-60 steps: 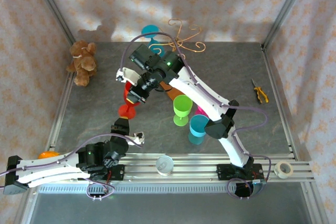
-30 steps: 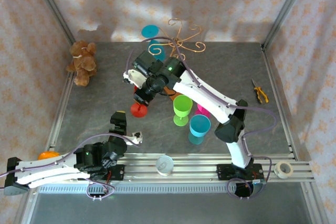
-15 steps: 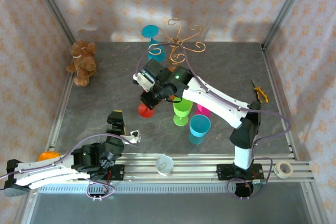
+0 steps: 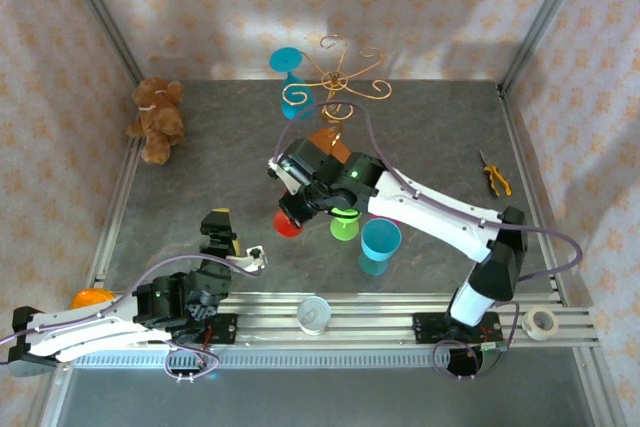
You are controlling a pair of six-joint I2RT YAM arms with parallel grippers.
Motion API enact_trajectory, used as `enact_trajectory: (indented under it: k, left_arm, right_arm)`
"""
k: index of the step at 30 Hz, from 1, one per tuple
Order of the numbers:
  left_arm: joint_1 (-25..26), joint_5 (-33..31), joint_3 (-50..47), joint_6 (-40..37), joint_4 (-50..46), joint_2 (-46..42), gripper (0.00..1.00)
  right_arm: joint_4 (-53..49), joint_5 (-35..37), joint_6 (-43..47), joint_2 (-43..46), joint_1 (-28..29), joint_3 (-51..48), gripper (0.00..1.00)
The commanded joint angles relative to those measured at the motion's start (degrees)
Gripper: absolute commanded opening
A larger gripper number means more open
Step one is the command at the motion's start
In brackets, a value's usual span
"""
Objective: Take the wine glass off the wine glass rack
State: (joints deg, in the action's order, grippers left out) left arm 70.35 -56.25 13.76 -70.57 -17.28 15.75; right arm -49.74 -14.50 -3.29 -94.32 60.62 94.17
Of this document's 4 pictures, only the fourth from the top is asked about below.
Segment aluminium side rail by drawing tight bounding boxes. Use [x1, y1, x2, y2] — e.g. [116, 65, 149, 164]
[498, 82, 626, 427]
[37, 136, 145, 427]

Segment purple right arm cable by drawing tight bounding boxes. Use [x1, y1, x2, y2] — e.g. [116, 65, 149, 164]
[273, 100, 585, 348]

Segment red wine glass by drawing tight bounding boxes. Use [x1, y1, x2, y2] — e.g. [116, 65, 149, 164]
[272, 185, 307, 239]

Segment yellow-handled pliers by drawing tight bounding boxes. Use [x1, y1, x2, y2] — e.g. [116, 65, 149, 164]
[478, 149, 514, 199]

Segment slotted grey cable duct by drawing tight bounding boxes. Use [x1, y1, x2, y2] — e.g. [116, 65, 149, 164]
[72, 349, 501, 369]

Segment brown teddy bear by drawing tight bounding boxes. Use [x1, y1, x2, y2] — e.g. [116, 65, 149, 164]
[124, 76, 187, 166]

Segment orange round object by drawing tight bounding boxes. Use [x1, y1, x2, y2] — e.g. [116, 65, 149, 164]
[69, 287, 116, 311]

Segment beige masking tape roll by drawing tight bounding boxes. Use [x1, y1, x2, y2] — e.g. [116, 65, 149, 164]
[522, 306, 560, 341]

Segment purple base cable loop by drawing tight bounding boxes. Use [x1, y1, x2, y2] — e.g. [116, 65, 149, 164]
[432, 338, 516, 382]
[163, 336, 224, 383]

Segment aluminium corner post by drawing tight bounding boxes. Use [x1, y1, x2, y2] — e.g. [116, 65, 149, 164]
[53, 0, 146, 88]
[498, 0, 596, 93]

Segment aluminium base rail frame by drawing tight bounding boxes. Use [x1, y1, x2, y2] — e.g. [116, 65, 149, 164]
[57, 289, 600, 351]

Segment light blue wine glass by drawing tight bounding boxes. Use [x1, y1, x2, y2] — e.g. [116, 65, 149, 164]
[357, 217, 404, 277]

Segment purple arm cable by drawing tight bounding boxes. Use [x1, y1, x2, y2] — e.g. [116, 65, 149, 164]
[0, 254, 259, 348]
[273, 100, 585, 348]

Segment gold wire rack, wooden base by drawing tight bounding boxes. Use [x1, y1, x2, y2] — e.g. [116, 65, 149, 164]
[281, 34, 394, 164]

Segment green wine glass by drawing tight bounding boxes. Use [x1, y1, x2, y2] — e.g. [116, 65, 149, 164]
[328, 205, 363, 244]

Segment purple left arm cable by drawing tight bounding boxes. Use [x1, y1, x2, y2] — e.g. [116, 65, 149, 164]
[0, 254, 259, 348]

